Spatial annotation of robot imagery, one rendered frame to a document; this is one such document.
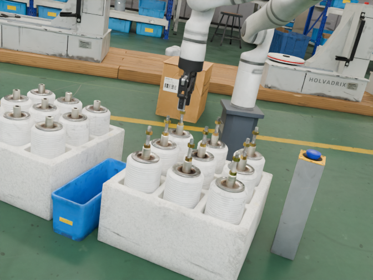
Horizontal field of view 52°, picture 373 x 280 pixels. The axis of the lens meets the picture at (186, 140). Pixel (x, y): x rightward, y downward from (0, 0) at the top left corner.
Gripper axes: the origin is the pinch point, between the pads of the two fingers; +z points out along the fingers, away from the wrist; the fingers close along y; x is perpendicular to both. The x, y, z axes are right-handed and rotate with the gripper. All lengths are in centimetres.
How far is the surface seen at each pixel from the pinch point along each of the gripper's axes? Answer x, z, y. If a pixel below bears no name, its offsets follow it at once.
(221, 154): -15.1, 11.4, -4.8
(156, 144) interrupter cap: 3.0, 9.8, -13.8
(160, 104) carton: 31, 29, 87
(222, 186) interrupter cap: -18.8, 9.7, -28.8
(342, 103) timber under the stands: -84, 29, 199
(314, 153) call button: -39.9, 2.2, -10.6
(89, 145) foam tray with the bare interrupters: 25.6, 17.2, -10.2
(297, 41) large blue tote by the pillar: -50, 7, 439
